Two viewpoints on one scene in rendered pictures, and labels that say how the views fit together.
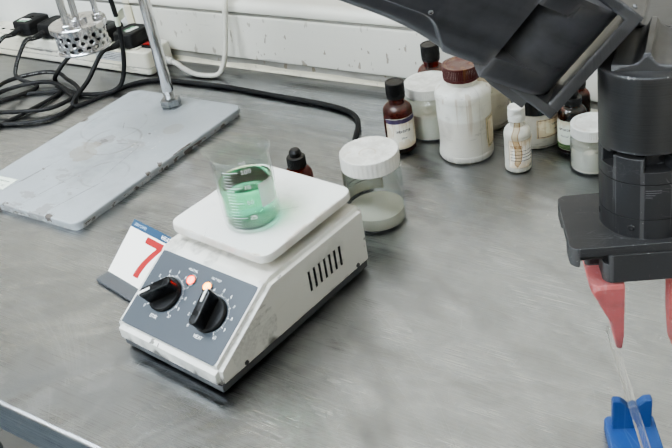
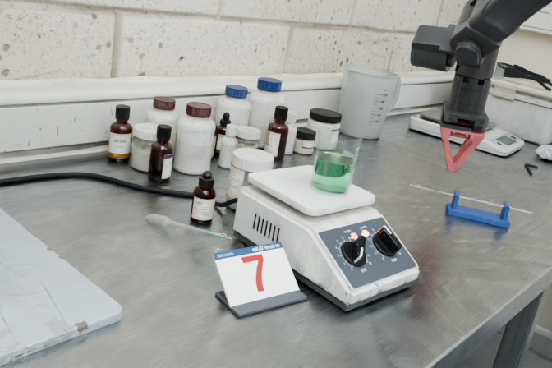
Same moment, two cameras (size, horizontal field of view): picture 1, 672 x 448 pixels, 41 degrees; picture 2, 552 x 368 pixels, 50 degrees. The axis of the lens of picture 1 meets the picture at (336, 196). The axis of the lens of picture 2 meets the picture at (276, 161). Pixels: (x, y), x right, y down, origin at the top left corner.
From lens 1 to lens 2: 1.06 m
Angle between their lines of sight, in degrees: 80
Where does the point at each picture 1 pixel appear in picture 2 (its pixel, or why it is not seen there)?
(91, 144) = not seen: outside the picture
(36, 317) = (278, 357)
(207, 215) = (313, 199)
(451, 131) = (204, 151)
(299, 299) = not seen: hidden behind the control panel
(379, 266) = not seen: hidden behind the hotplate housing
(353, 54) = (25, 133)
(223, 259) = (349, 216)
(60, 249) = (153, 333)
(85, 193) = (57, 296)
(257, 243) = (361, 195)
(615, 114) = (489, 63)
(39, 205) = (43, 328)
